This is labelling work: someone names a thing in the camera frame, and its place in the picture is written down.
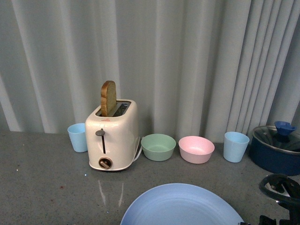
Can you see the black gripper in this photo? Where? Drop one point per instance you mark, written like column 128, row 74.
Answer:
column 286, row 193

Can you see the light blue plate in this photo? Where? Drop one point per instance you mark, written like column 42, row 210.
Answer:
column 180, row 204

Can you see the dark blue pot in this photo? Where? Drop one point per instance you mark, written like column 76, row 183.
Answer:
column 274, row 161

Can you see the glass lid blue knob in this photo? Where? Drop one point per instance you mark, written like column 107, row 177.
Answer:
column 281, row 137

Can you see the light blue cup right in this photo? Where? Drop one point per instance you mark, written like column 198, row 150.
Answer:
column 235, row 145

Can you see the light blue cup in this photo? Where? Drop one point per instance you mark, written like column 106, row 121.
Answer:
column 77, row 137
column 235, row 145

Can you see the pink bowl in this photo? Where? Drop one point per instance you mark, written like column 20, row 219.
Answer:
column 195, row 149

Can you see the green bowl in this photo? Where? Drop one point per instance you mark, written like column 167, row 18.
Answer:
column 158, row 147

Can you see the cream white toaster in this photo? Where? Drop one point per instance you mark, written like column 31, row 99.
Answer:
column 113, row 141

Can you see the brown bread slice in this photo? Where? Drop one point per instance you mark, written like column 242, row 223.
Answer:
column 108, row 98

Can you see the light blue cup left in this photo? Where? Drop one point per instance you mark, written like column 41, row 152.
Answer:
column 77, row 137

